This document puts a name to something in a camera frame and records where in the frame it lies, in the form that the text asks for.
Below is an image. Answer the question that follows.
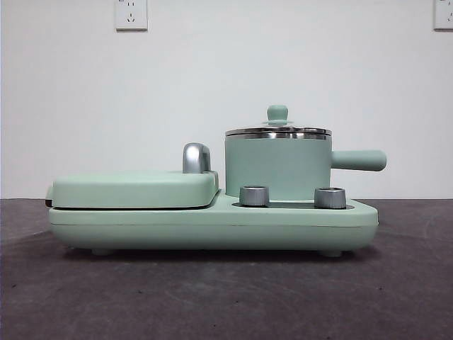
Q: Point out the silver control knob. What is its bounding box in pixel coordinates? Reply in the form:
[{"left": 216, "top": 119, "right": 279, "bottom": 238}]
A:
[
  {"left": 314, "top": 186, "right": 347, "bottom": 209},
  {"left": 239, "top": 185, "right": 270, "bottom": 207}
]

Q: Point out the chrome cover handle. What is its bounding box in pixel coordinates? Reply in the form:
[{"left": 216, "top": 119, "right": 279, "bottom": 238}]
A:
[{"left": 182, "top": 142, "right": 213, "bottom": 174}]

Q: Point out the green breakfast machine base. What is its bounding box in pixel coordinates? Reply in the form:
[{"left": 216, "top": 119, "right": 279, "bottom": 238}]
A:
[{"left": 47, "top": 189, "right": 379, "bottom": 256}]

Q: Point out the white wall socket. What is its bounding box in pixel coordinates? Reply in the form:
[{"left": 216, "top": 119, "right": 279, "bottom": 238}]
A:
[
  {"left": 433, "top": 0, "right": 453, "bottom": 31},
  {"left": 115, "top": 0, "right": 149, "bottom": 32}
]

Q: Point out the green steamer pot with handle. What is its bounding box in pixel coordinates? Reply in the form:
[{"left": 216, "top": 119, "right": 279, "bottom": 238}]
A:
[{"left": 224, "top": 131, "right": 387, "bottom": 200}]

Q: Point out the green griddle cover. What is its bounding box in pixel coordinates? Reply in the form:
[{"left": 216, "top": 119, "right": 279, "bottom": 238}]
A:
[{"left": 45, "top": 169, "right": 219, "bottom": 210}]

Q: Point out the glass pot lid green knob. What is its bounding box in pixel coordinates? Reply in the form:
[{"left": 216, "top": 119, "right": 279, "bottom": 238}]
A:
[{"left": 225, "top": 104, "right": 333, "bottom": 137}]

